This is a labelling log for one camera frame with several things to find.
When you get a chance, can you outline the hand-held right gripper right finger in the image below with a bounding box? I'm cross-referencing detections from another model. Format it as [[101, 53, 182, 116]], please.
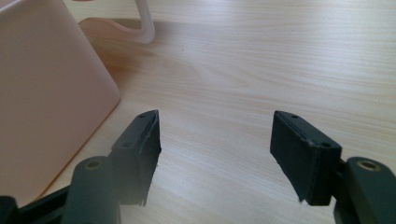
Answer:
[[269, 110, 396, 224]]

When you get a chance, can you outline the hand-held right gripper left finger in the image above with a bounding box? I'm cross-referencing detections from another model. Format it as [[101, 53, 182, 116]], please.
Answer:
[[61, 109, 163, 224]]

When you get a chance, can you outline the pink plastic container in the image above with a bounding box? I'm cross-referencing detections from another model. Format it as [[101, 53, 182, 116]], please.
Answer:
[[0, 0, 121, 208]]

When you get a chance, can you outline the white plastic handle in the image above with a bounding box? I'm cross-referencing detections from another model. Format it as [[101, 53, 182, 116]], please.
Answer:
[[78, 0, 156, 45]]

